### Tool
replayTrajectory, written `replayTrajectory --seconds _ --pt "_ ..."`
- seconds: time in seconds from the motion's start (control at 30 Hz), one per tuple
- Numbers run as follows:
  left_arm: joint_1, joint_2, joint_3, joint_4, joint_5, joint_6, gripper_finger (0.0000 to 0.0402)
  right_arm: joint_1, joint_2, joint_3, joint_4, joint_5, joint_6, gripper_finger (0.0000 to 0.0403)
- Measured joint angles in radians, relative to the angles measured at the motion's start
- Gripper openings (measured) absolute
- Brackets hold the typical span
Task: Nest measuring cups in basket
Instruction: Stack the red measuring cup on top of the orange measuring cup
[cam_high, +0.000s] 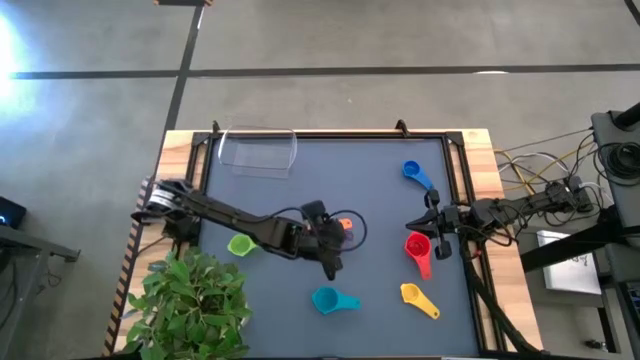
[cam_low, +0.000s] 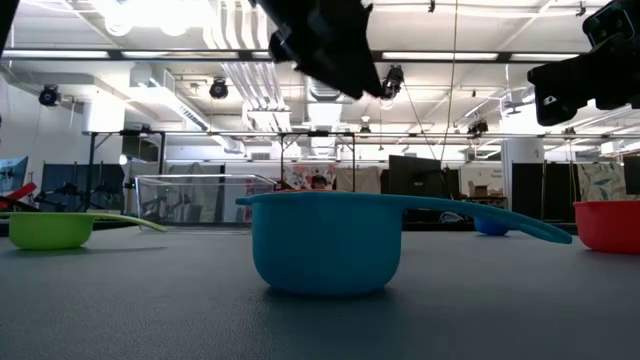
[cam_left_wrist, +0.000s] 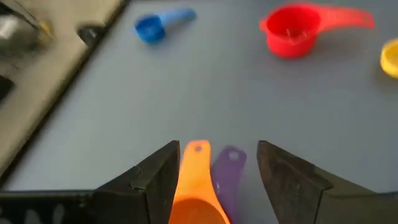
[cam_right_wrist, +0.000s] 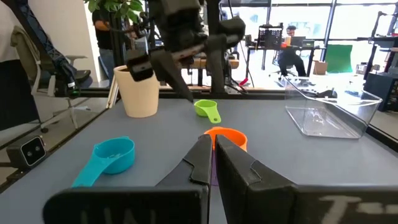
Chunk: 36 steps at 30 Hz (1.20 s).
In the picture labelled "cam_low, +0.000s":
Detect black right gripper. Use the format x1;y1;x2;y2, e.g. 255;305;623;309
527;29;640;127

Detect thin hanging cable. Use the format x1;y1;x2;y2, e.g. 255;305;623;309
438;0;460;164

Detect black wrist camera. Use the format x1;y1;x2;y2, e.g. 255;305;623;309
268;28;301;65
582;0;640;49

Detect light blue board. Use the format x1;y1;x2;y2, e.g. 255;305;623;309
0;156;29;195

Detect black table frame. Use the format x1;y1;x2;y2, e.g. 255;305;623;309
0;217;579;237

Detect leaf print cloth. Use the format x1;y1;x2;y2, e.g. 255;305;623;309
577;162;626;202

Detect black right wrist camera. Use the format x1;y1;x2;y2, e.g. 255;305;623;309
582;0;640;49

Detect green measuring cup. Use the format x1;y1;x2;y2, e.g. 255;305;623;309
0;211;169;251

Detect blue measuring cup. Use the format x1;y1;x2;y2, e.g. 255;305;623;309
473;215;512;237

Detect black partition panel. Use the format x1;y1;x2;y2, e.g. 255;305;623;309
510;162;576;224

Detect beige cloth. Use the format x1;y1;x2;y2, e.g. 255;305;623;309
335;166;383;195

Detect black metal frame rig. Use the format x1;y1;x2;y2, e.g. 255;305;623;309
82;129;357;214

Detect black hanging camera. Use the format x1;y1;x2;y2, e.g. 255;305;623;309
38;84;62;108
208;78;230;100
382;64;406;100

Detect red object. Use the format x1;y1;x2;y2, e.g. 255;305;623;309
0;182;39;209

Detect blue partition panel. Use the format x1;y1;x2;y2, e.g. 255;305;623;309
39;162;126;211

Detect floral print cloth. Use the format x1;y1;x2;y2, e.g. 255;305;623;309
283;163;337;191

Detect teal measuring cup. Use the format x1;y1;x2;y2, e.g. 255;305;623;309
234;190;574;297

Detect red measuring cup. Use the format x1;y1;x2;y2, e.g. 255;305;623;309
573;199;640;255

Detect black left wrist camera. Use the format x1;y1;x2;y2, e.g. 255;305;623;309
268;28;301;65

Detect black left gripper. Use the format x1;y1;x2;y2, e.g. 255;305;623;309
254;0;387;100

